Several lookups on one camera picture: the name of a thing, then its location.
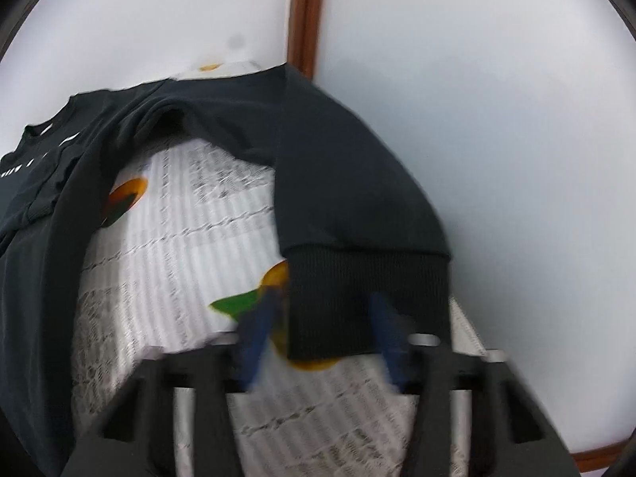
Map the black sweatshirt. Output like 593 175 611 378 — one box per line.
1 65 451 476

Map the brown wooden door frame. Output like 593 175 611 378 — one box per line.
287 0 322 80

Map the fruit print tablecloth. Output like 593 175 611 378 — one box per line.
69 60 491 477

